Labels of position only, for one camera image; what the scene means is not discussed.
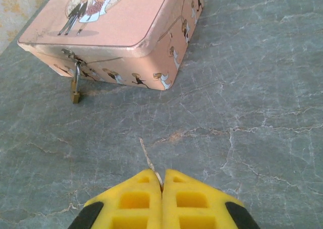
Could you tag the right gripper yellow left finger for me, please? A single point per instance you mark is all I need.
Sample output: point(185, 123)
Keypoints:
point(131, 201)

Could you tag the small metal key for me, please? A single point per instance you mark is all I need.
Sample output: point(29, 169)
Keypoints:
point(147, 157)

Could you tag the pink wedding cartoon tin box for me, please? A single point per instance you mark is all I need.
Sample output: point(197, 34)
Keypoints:
point(121, 17)

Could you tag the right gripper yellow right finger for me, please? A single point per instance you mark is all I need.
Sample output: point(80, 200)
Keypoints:
point(191, 201)

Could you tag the small brass padlock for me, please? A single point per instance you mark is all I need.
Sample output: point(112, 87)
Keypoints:
point(75, 94)

